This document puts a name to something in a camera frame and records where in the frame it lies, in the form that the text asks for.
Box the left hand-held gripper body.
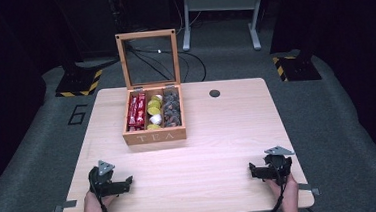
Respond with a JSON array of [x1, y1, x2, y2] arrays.
[[87, 158, 120, 199]]

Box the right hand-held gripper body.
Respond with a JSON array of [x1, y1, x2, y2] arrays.
[[263, 144, 298, 186]]

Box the person's left hand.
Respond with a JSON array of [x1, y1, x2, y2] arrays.
[[82, 187, 118, 212]]

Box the person's right hand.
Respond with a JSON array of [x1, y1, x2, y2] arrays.
[[265, 172, 302, 212]]

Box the wooden tea box with lid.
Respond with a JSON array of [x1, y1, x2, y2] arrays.
[[114, 27, 188, 147]]

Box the red stick packet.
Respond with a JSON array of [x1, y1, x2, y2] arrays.
[[124, 94, 142, 132], [133, 92, 149, 130]]

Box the white capsule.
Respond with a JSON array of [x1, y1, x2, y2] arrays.
[[148, 113, 163, 126]]

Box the dark grey tea packets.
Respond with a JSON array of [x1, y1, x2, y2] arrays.
[[160, 89, 183, 129]]

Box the black striped stand base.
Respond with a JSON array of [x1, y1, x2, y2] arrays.
[[270, 48, 322, 84], [52, 56, 106, 99]]

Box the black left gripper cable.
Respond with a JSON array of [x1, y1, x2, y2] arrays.
[[90, 172, 119, 212]]

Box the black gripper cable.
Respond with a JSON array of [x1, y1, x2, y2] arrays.
[[90, 172, 119, 212], [260, 165, 290, 212]]

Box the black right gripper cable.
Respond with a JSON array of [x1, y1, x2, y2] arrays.
[[260, 165, 290, 212]]

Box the grey metal table bracket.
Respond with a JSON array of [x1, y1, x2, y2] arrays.
[[52, 199, 79, 212], [297, 181, 322, 199]]

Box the black floor cables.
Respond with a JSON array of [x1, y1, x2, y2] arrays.
[[124, 34, 208, 88]]

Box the white metal stand frame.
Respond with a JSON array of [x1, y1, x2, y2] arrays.
[[179, 0, 270, 56]]

